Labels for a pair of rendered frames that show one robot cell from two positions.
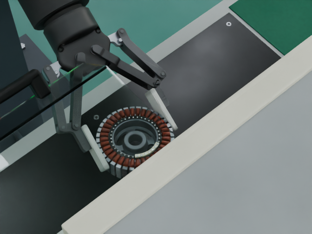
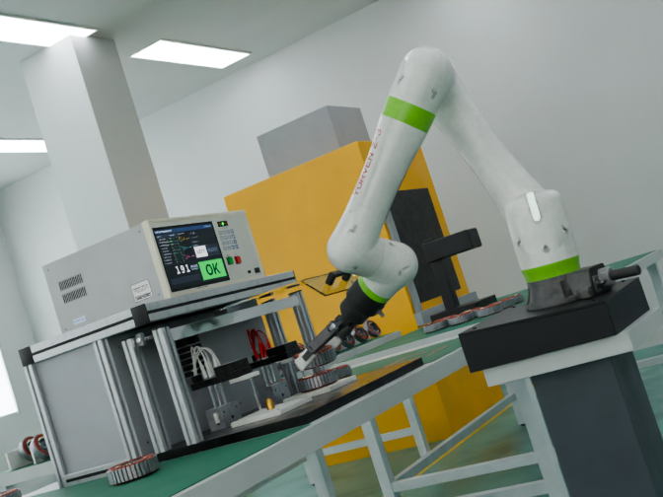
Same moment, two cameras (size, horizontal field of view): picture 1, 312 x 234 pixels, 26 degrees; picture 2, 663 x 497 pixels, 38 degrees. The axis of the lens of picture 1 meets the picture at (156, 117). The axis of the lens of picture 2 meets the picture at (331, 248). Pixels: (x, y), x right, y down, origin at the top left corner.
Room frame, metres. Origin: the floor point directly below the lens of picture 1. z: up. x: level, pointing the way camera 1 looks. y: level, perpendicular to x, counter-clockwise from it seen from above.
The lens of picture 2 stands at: (2.78, -0.71, 0.96)
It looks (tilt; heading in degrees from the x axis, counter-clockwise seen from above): 4 degrees up; 159
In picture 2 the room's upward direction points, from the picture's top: 18 degrees counter-clockwise
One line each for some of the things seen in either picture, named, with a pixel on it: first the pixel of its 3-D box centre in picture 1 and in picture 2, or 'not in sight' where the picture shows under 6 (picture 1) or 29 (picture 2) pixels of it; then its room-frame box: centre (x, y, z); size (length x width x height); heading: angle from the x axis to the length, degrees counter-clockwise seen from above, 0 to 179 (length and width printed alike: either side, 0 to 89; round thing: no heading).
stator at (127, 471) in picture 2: not in sight; (133, 469); (0.62, -0.49, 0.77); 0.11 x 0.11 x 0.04
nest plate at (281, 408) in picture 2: not in sight; (271, 411); (0.48, -0.12, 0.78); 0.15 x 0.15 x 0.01; 40
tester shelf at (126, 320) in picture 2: not in sight; (168, 315); (0.16, -0.24, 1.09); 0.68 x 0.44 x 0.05; 130
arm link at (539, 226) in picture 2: not in sight; (541, 233); (0.97, 0.46, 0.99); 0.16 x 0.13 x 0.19; 148
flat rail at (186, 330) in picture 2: not in sight; (237, 317); (0.33, -0.10, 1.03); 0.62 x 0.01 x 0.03; 130
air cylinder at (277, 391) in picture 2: not in sight; (274, 393); (0.22, -0.03, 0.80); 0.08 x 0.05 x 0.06; 130
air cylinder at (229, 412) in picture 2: not in sight; (224, 415); (0.37, -0.22, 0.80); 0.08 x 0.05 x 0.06; 130
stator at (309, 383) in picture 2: not in sight; (317, 380); (0.33, 0.06, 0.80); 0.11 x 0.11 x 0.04
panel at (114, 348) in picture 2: not in sight; (204, 370); (0.21, -0.20, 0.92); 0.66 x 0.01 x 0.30; 130
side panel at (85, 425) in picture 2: not in sight; (83, 414); (0.31, -0.54, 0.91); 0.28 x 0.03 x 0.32; 40
